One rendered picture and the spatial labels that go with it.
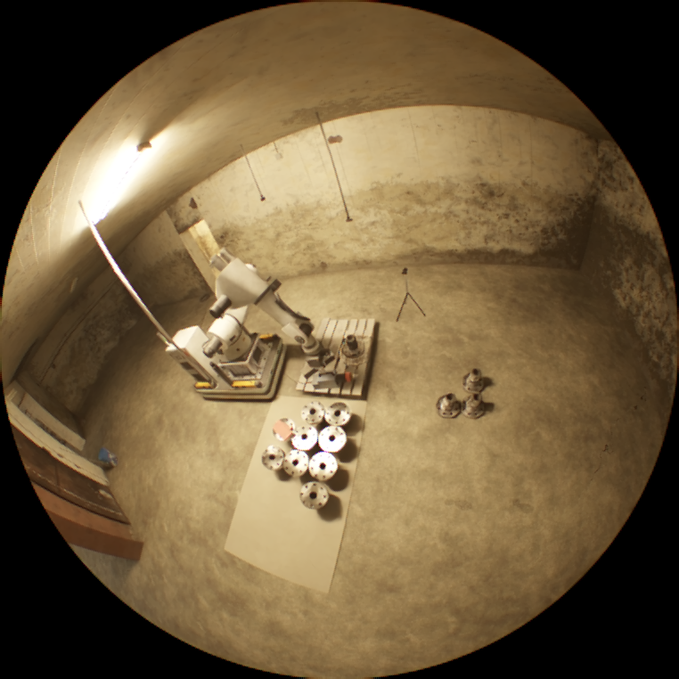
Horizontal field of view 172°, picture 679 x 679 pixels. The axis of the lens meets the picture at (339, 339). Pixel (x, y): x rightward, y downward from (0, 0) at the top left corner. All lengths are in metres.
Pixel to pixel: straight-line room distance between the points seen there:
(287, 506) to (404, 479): 1.18
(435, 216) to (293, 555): 5.01
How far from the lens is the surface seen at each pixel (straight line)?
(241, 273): 1.84
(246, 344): 2.86
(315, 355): 2.12
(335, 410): 2.30
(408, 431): 2.37
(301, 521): 2.43
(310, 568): 2.46
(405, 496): 2.24
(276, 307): 1.87
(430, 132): 4.07
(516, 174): 4.51
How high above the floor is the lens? 2.24
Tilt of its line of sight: 44 degrees down
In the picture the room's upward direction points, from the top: 21 degrees counter-clockwise
